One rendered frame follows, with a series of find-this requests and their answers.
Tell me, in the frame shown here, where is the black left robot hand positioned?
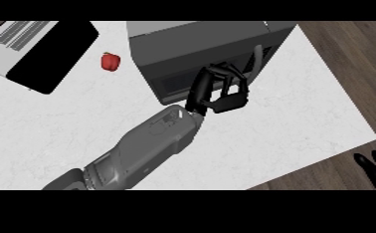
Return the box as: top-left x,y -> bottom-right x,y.
184,61 -> 251,117

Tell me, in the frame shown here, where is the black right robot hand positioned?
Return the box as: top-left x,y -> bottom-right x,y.
353,150 -> 376,190

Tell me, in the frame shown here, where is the dark grey microwave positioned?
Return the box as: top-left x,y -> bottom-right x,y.
125,21 -> 299,107

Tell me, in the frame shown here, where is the red bell pepper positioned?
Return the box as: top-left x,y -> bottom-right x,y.
100,52 -> 122,73

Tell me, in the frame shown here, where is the black and grey stove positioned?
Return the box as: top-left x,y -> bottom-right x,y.
0,21 -> 100,96

